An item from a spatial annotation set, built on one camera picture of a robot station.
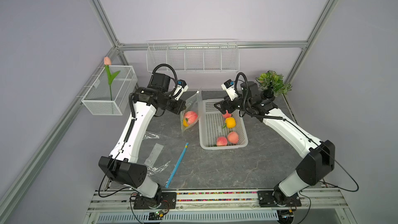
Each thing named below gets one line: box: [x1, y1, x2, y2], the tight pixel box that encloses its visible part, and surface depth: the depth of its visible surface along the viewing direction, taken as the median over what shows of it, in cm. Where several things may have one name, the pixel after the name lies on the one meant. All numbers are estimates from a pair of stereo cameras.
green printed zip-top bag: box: [180, 90, 201, 132], surface depth 78 cm
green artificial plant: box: [254, 70, 293, 97], surface depth 93 cm
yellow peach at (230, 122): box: [224, 117, 237, 129], surface depth 98 cm
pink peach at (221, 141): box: [216, 136, 228, 147], surface depth 88 cm
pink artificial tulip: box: [103, 56, 121, 101], surface depth 82 cm
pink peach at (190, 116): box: [184, 110, 198, 125], surface depth 79 cm
